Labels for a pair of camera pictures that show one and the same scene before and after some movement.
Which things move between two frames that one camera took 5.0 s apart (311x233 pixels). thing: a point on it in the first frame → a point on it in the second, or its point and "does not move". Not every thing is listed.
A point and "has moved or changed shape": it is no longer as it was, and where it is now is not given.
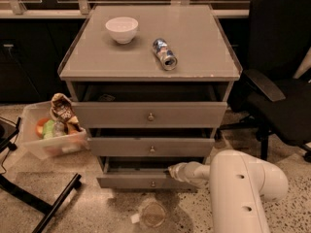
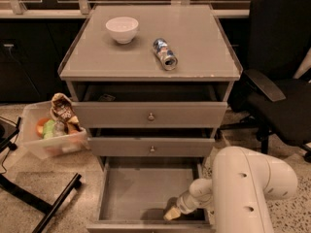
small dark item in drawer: [107, 97] does not move
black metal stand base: [32, 200] does not move
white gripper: [185, 171] → [184, 205]
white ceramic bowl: [122, 29] does not move
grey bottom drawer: [141, 172] has moved or changed shape
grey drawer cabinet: [152, 83] does not move
